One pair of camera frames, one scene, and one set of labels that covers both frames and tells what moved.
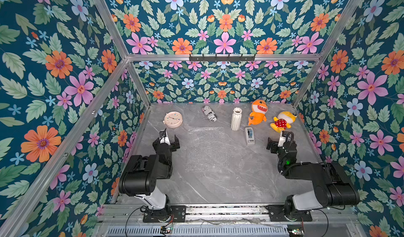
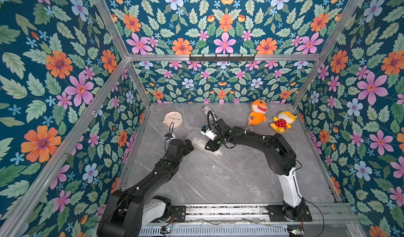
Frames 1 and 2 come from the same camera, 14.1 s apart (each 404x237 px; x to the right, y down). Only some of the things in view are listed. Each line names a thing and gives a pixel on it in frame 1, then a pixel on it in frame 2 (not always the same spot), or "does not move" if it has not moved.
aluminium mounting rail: [226, 214] does not move
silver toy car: [209, 113] does not move
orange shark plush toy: [259, 108] does not move
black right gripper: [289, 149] → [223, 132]
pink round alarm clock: [173, 119] does not move
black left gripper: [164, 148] → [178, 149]
